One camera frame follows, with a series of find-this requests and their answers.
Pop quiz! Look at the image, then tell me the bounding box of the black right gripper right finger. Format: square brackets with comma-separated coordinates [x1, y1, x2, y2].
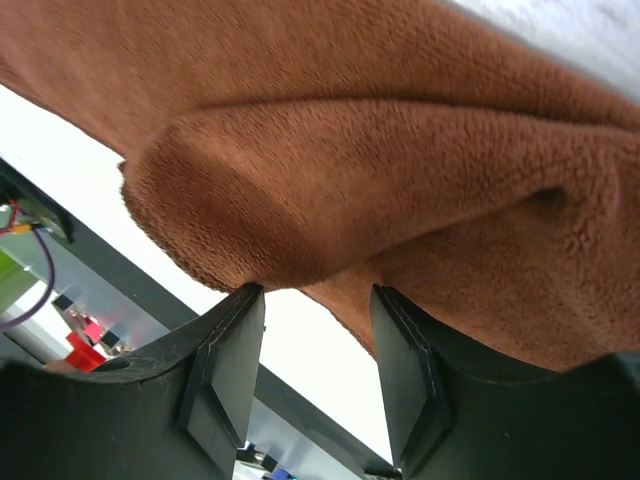
[370, 285, 639, 479]

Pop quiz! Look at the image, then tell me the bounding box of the brown towel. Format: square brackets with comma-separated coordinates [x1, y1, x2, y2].
[1, 1, 639, 370]

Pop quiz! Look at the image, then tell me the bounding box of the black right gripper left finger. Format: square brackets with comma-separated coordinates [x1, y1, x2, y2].
[1, 284, 265, 479]

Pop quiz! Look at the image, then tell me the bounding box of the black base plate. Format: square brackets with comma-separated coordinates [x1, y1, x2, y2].
[1, 164, 398, 479]

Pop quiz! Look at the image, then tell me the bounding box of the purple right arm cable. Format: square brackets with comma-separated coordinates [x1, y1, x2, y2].
[0, 229, 56, 333]

